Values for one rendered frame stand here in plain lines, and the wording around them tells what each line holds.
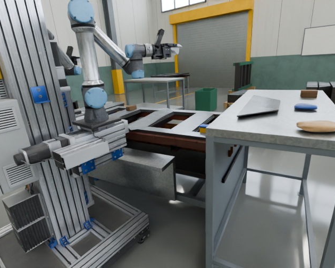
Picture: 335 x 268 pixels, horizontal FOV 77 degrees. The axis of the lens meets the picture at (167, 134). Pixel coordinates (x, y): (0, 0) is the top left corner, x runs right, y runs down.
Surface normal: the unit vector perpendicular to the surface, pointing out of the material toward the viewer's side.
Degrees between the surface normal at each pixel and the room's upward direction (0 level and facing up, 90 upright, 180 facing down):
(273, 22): 90
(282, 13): 90
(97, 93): 98
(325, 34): 90
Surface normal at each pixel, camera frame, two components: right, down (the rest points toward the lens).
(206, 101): -0.48, 0.32
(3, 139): 0.78, 0.16
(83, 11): 0.42, 0.14
